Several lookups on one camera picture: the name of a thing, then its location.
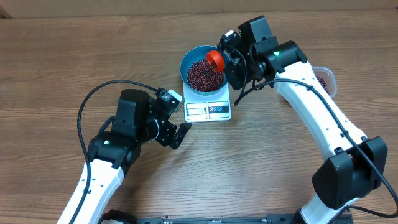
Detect orange measuring scoop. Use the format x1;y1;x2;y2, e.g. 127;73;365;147
206;50;224;72

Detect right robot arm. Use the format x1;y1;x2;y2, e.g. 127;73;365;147
217;16;387;223

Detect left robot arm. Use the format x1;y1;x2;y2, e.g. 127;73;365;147
58;88;192;223

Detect white digital kitchen scale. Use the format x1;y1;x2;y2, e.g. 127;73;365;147
183;84;232;123

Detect red beans in bowl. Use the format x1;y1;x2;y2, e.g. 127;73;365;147
187;59;224;92

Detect red beans in container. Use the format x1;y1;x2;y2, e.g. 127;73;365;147
317;76;329;93

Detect clear plastic container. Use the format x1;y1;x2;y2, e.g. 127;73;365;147
312;67;338;98

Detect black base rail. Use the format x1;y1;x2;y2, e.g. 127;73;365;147
99;208;354;224

